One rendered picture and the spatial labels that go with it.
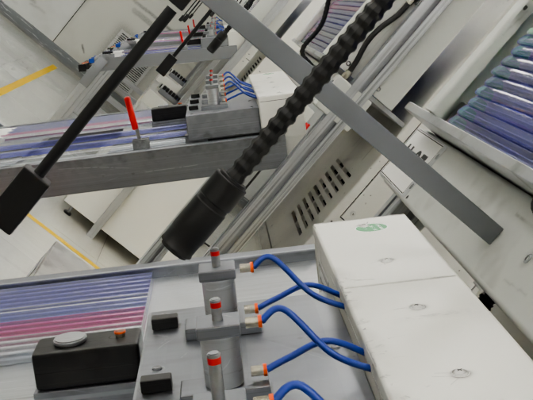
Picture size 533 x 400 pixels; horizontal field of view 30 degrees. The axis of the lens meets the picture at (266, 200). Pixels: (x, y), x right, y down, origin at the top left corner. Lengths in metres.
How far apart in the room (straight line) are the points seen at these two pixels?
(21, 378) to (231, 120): 1.07
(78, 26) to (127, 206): 4.25
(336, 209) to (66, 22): 7.52
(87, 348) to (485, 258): 0.28
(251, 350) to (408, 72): 1.20
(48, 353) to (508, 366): 0.34
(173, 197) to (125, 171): 3.33
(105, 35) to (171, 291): 8.24
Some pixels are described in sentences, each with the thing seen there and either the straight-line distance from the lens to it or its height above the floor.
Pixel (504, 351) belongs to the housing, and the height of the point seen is 1.30.
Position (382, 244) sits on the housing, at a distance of 0.76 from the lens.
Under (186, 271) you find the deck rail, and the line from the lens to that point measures 1.03.
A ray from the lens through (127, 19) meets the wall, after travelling 9.16.
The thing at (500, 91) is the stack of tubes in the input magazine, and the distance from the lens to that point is 0.83.
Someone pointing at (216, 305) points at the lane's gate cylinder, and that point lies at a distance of 0.54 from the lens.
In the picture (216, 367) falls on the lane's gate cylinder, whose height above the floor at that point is 1.22.
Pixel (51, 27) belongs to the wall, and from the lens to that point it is 9.24.
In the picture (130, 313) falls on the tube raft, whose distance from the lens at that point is 0.90.
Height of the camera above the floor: 1.34
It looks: 7 degrees down
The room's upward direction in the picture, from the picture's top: 40 degrees clockwise
